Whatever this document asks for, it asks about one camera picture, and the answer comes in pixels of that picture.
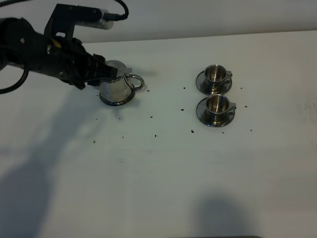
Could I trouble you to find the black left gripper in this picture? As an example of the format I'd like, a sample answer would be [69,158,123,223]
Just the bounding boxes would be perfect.
[44,4,117,89]

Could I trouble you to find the stainless steel teapot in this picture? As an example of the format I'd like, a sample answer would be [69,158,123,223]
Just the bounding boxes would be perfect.
[94,60,145,94]

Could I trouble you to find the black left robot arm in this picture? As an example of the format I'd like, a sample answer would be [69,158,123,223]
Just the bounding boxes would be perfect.
[0,4,118,94]

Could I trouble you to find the round steel teapot tray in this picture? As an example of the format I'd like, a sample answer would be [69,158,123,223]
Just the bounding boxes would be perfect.
[99,92,135,106]

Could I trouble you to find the near stainless steel saucer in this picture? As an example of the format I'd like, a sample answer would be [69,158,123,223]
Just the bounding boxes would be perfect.
[196,97,235,127]

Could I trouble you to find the stainless steel saucer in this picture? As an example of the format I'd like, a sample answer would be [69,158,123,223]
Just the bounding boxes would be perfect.
[196,71,232,96]
[196,97,235,127]

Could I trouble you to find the far stainless steel teacup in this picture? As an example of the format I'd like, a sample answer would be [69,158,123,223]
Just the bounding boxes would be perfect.
[203,64,232,89]

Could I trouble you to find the stainless steel teacup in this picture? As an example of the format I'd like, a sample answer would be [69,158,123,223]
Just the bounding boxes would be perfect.
[205,94,237,119]
[203,64,232,89]

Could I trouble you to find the near stainless steel teacup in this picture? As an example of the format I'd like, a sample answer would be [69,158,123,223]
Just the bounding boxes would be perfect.
[205,94,237,119]

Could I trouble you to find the far stainless steel saucer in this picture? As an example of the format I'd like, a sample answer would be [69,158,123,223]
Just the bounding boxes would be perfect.
[196,71,232,96]

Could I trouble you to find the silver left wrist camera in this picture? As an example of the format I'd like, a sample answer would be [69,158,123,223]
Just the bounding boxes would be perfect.
[75,8,114,30]

